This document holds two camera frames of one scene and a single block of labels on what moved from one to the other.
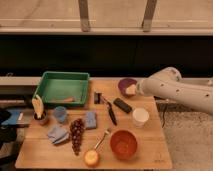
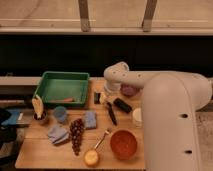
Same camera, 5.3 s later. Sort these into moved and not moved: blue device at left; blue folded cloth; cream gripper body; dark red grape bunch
Moved: cream gripper body
Not moved: dark red grape bunch; blue folded cloth; blue device at left
